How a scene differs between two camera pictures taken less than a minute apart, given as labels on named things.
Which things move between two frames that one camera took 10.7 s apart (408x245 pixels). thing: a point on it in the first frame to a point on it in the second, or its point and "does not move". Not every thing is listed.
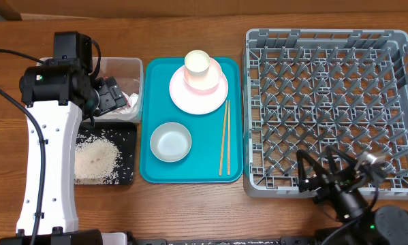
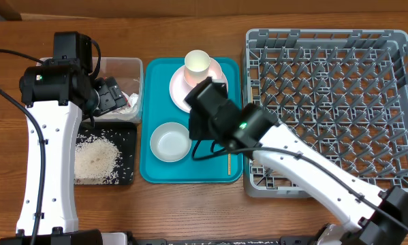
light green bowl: (170, 142) does not move
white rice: (96, 161) does not move
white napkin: (128, 112) does not move
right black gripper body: (342, 185) to (197, 133)
